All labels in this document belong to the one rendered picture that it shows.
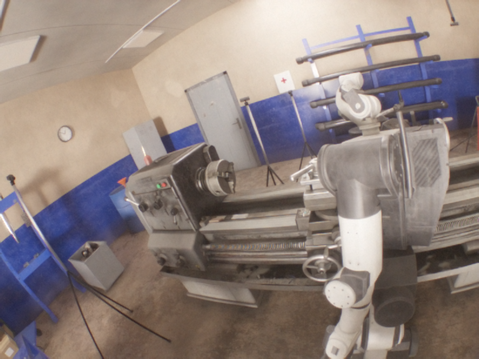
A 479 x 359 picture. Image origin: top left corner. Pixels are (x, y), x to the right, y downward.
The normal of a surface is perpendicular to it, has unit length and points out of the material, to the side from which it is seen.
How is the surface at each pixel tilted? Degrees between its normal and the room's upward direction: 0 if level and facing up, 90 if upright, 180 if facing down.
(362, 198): 75
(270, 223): 36
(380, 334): 53
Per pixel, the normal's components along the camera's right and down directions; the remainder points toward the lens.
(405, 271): -0.48, -0.52
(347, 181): -0.76, 0.26
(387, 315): -0.44, 0.22
